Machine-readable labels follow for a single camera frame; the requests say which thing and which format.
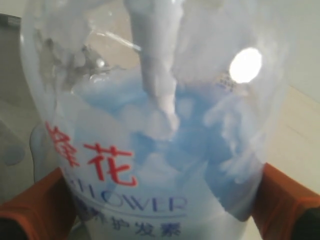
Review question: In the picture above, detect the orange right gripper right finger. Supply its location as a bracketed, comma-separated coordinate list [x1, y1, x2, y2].
[252, 163, 320, 240]

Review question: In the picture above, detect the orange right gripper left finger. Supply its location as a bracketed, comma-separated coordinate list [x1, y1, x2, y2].
[0, 168, 77, 240]

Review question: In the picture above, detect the pale blue soap blob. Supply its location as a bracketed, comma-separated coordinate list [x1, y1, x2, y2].
[3, 122, 51, 186]

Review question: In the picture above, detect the blue pump lotion bottle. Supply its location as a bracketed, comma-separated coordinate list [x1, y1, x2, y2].
[20, 0, 286, 240]

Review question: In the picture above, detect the round stainless steel plate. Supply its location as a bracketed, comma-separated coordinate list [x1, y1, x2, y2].
[0, 13, 41, 203]

